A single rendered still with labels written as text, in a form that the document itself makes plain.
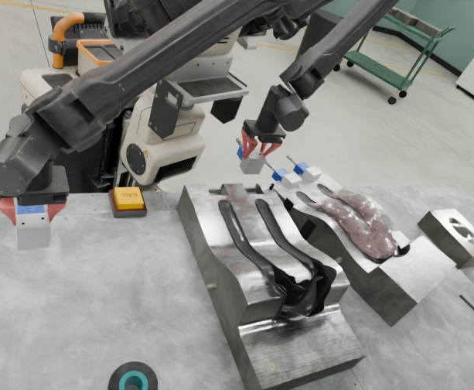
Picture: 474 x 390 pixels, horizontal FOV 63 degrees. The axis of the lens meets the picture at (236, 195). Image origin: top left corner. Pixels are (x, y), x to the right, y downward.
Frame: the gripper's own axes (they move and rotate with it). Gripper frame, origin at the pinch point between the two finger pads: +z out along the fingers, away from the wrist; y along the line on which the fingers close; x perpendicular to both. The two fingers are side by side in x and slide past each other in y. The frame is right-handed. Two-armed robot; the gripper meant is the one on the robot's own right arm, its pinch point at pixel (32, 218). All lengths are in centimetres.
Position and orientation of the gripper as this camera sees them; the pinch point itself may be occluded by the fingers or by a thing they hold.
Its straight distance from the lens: 75.6
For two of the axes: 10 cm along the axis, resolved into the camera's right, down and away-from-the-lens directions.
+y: 8.5, -0.6, 5.2
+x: -4.1, -6.9, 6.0
